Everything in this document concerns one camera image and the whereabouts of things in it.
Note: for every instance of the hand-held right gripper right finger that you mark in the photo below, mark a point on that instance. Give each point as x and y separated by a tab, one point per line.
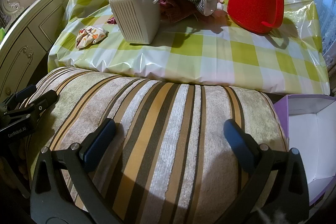
239	146

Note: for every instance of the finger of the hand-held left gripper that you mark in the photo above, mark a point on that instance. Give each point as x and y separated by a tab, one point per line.
27	89
46	98

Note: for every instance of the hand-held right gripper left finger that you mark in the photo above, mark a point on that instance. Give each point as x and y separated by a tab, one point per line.
101	141

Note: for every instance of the purple cardboard box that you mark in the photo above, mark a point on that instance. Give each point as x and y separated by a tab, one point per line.
304	140

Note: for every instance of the striped velvet sofa cushion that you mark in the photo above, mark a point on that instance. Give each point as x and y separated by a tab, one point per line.
170	121

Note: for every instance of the white dotted cloth pouch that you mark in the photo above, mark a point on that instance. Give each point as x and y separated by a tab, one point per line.
89	36

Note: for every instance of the green checkered plastic tablecloth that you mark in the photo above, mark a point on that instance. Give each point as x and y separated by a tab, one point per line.
210	56

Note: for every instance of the dark red cloth scrap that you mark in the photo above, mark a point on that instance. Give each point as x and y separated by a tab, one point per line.
111	21

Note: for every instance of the pink checked cloth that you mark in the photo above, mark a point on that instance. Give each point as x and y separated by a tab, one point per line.
177	15

